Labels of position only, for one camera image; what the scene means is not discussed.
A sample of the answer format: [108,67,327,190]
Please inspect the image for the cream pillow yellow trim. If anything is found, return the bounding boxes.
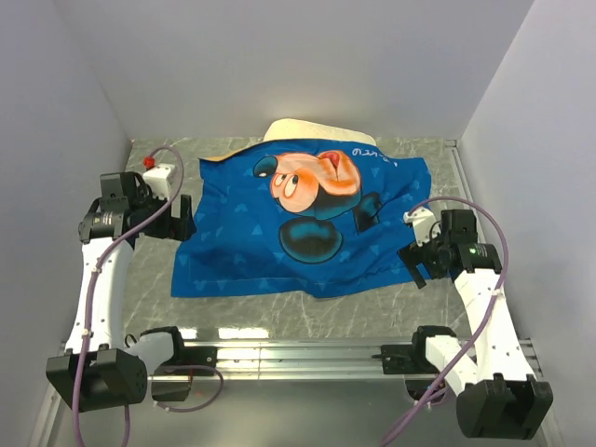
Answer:
[263,118,376,146]

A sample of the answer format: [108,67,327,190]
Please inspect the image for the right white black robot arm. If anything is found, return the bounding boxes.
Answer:
[381,209,553,446]

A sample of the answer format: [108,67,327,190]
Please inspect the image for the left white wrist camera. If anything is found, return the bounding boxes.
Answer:
[142,156,177,200]

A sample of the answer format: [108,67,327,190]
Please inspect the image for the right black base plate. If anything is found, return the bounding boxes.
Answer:
[378,344,441,375]

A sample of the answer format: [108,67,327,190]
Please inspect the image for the aluminium mounting rail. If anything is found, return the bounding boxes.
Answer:
[50,338,544,384]

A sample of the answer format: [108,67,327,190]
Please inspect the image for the blue and orange pillowcase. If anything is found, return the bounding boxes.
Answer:
[171,139,432,298]

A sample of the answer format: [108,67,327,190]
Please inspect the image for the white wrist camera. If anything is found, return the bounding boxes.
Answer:
[403,207,436,247]
[142,156,177,200]

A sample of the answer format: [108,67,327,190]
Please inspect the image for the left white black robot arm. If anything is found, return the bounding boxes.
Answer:
[46,164,217,413]

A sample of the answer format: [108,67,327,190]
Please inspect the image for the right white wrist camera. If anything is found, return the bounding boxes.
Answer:
[403,207,436,247]

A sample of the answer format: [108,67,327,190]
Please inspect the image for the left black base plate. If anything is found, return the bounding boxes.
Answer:
[147,345,218,376]

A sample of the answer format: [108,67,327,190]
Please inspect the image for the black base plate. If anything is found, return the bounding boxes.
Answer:
[378,344,441,375]
[147,345,218,376]

